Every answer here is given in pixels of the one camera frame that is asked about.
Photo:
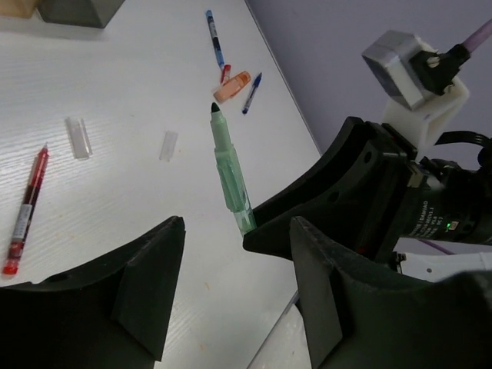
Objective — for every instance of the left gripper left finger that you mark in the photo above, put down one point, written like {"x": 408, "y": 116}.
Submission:
{"x": 111, "y": 312}

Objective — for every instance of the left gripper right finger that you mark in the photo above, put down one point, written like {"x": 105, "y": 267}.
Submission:
{"x": 359, "y": 314}

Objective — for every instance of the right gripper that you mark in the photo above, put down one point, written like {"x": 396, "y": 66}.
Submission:
{"x": 386, "y": 158}

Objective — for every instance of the green highlighter marker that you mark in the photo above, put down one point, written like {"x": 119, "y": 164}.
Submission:
{"x": 232, "y": 181}

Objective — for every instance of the red gel pen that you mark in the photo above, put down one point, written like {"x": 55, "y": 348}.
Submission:
{"x": 25, "y": 214}

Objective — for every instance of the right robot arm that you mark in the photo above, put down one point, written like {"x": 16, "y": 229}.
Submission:
{"x": 443, "y": 201}

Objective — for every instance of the blue pen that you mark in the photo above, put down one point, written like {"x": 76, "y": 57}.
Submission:
{"x": 254, "y": 88}
{"x": 214, "y": 38}

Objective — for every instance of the orange highlighter marker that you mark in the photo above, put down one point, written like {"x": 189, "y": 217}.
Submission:
{"x": 233, "y": 86}

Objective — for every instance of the small red pen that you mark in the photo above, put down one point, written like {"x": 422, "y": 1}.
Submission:
{"x": 225, "y": 74}

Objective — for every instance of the clear pen cap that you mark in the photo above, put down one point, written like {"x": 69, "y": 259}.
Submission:
{"x": 78, "y": 137}
{"x": 168, "y": 146}

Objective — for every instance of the grey plastic container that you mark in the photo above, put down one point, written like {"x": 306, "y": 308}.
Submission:
{"x": 83, "y": 13}

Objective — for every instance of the orange plastic container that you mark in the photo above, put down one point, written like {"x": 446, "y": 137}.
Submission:
{"x": 18, "y": 8}

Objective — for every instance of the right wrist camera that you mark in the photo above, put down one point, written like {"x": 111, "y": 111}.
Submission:
{"x": 422, "y": 84}

